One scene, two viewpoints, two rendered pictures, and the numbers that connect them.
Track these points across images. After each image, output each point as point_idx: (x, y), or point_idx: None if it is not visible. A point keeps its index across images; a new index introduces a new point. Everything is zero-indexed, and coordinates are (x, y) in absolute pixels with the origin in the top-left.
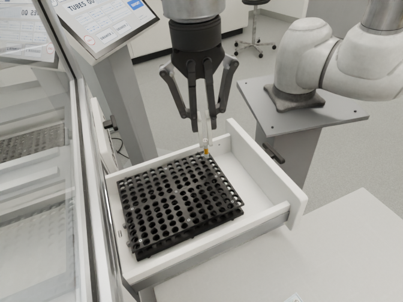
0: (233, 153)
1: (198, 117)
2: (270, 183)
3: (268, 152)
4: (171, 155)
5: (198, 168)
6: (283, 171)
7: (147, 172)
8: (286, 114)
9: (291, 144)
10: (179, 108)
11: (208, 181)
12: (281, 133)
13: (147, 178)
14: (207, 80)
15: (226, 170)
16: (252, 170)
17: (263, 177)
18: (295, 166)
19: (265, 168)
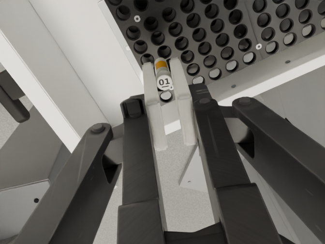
0: (105, 119)
1: (189, 113)
2: (6, 2)
3: (8, 86)
4: (243, 92)
5: (181, 49)
6: (40, 142)
7: (302, 34)
8: (8, 230)
9: (16, 180)
10: (273, 117)
11: (155, 0)
12: (19, 187)
13: (289, 49)
14: (149, 215)
15: (118, 74)
16: (59, 62)
17: (27, 27)
18: (19, 149)
19: (13, 32)
